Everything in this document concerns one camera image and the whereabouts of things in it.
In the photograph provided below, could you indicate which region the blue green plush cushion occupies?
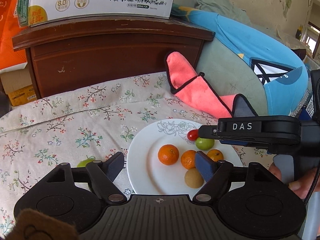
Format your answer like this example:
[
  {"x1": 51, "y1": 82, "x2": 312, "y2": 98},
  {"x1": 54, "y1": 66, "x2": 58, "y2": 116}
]
[{"x1": 172, "y1": 0, "x2": 308, "y2": 115}]

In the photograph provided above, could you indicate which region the brown longan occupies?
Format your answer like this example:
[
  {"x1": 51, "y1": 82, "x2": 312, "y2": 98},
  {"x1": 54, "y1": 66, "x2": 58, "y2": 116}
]
[{"x1": 184, "y1": 168, "x2": 204, "y2": 189}]

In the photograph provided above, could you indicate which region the person right hand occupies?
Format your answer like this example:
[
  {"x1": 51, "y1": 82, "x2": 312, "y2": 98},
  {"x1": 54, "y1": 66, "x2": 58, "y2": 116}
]
[{"x1": 268, "y1": 163, "x2": 317, "y2": 199}]

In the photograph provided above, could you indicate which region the floral tablecloth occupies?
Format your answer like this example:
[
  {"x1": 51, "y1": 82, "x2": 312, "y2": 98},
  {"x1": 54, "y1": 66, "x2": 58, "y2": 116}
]
[{"x1": 0, "y1": 71, "x2": 276, "y2": 238}]

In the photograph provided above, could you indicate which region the cardboard box yellow label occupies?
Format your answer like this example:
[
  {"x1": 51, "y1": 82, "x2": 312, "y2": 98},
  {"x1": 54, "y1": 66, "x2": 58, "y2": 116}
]
[{"x1": 1, "y1": 65, "x2": 37, "y2": 107}]

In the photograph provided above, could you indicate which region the brown plush toy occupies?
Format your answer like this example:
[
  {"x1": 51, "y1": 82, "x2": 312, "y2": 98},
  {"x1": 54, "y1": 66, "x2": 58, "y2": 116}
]
[{"x1": 1, "y1": 209, "x2": 80, "y2": 240}]

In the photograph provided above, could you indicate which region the pink grey cloth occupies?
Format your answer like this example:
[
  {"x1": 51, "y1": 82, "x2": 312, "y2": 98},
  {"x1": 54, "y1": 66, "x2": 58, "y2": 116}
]
[{"x1": 165, "y1": 51, "x2": 258, "y2": 119}]

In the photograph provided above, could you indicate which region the green fruit oval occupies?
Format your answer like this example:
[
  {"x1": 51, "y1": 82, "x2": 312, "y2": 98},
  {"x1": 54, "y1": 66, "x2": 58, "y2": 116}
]
[{"x1": 195, "y1": 137, "x2": 215, "y2": 151}]

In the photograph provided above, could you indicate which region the red cherry tomato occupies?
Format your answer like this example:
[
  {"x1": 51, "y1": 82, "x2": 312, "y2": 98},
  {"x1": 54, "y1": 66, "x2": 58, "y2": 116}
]
[{"x1": 187, "y1": 129, "x2": 199, "y2": 141}]

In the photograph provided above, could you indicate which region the lone orange tangerine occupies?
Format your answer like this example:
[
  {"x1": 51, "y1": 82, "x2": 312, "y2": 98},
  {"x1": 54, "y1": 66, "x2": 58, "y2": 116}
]
[{"x1": 158, "y1": 144, "x2": 180, "y2": 165}]

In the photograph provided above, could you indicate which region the orange box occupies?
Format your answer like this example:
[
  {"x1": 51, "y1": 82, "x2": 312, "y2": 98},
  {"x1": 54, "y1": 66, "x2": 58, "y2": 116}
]
[{"x1": 1, "y1": 0, "x2": 27, "y2": 74}]

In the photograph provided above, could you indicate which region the dark wooden cabinet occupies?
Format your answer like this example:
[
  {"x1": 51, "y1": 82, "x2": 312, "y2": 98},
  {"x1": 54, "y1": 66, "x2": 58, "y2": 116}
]
[{"x1": 12, "y1": 16, "x2": 214, "y2": 98}]

